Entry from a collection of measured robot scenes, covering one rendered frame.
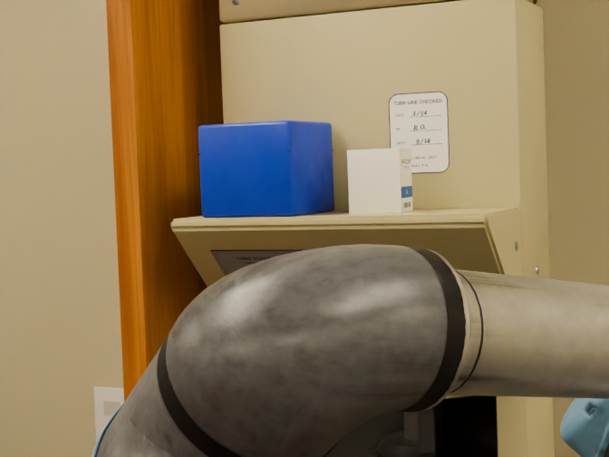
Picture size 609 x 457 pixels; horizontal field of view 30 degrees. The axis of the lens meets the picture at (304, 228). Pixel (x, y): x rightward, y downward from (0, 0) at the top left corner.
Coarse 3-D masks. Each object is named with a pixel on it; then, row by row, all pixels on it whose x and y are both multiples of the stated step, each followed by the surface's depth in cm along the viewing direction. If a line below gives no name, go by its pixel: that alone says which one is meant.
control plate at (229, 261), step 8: (216, 256) 112; (224, 256) 112; (232, 256) 111; (240, 256) 111; (248, 256) 111; (256, 256) 110; (264, 256) 110; (272, 256) 110; (224, 264) 113; (232, 264) 113; (240, 264) 112; (248, 264) 112; (224, 272) 114; (232, 272) 114
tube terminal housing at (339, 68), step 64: (512, 0) 107; (256, 64) 119; (320, 64) 116; (384, 64) 113; (448, 64) 110; (512, 64) 107; (384, 128) 113; (512, 128) 108; (448, 192) 111; (512, 192) 108; (512, 448) 110
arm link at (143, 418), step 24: (168, 336) 65; (144, 384) 66; (168, 384) 63; (120, 408) 72; (144, 408) 65; (168, 408) 63; (120, 432) 67; (144, 432) 64; (168, 432) 63; (192, 432) 62; (96, 456) 70; (120, 456) 66; (144, 456) 64; (168, 456) 63; (192, 456) 62; (216, 456) 62; (240, 456) 61
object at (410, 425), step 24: (432, 408) 97; (360, 432) 105; (384, 432) 102; (408, 432) 100; (432, 432) 97; (336, 456) 108; (360, 456) 105; (384, 456) 102; (408, 456) 100; (432, 456) 97
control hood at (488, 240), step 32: (192, 224) 110; (224, 224) 108; (256, 224) 107; (288, 224) 106; (320, 224) 104; (352, 224) 103; (384, 224) 102; (416, 224) 100; (448, 224) 99; (480, 224) 98; (512, 224) 105; (192, 256) 114; (448, 256) 102; (480, 256) 101; (512, 256) 105
